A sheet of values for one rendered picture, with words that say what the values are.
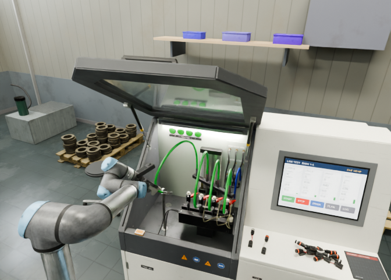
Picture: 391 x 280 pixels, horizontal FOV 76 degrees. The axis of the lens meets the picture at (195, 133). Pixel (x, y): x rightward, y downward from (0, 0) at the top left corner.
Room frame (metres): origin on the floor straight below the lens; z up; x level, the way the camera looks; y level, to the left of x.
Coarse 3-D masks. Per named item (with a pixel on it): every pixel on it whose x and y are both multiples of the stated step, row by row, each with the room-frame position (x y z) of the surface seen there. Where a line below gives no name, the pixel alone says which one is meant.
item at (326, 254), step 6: (306, 246) 0.95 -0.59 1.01; (312, 246) 0.93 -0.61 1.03; (318, 246) 0.96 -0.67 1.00; (300, 252) 0.92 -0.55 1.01; (306, 252) 0.93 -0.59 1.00; (312, 252) 0.91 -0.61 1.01; (318, 252) 0.91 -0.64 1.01; (324, 252) 0.92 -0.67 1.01; (330, 252) 0.91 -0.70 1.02; (336, 252) 0.93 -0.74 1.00; (318, 258) 0.89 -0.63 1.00; (324, 258) 0.89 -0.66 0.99; (330, 258) 0.89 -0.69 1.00; (336, 258) 0.89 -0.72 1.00; (336, 264) 0.86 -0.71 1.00; (342, 264) 0.86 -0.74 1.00
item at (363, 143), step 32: (256, 128) 1.26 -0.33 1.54; (288, 128) 1.25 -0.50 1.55; (320, 128) 1.26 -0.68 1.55; (352, 128) 1.27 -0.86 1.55; (384, 128) 1.28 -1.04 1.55; (256, 160) 1.21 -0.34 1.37; (384, 160) 1.08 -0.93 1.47; (256, 192) 1.16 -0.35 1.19; (384, 192) 1.03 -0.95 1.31; (256, 224) 1.11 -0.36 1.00; (288, 224) 1.07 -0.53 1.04; (320, 224) 1.04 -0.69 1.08; (384, 224) 0.98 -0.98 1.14
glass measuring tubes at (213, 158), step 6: (204, 150) 1.47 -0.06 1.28; (210, 150) 1.46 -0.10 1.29; (216, 150) 1.46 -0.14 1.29; (210, 156) 1.49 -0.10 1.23; (216, 156) 1.48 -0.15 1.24; (204, 162) 1.50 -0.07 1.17; (210, 162) 1.49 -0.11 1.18; (204, 168) 1.50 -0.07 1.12; (210, 168) 1.49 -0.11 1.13; (216, 168) 1.46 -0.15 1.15; (204, 174) 1.50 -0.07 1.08; (210, 174) 1.49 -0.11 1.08; (216, 174) 1.45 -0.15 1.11; (210, 180) 1.49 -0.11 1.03; (204, 186) 1.50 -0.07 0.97; (204, 192) 1.47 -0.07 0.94
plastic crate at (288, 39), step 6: (276, 36) 3.12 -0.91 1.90; (282, 36) 3.10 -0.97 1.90; (288, 36) 3.07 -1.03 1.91; (294, 36) 3.04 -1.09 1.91; (300, 36) 3.02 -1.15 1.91; (276, 42) 3.12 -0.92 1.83; (282, 42) 3.09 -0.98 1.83; (288, 42) 3.07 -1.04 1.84; (294, 42) 3.04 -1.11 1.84; (300, 42) 3.02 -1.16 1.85
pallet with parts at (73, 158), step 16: (96, 128) 3.68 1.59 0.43; (112, 128) 4.16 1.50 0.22; (128, 128) 3.95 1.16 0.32; (64, 144) 3.34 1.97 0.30; (80, 144) 3.54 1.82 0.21; (96, 144) 3.49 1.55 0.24; (112, 144) 3.55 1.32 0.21; (128, 144) 3.70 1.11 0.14; (64, 160) 3.35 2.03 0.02; (80, 160) 3.21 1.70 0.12; (96, 160) 3.16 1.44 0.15
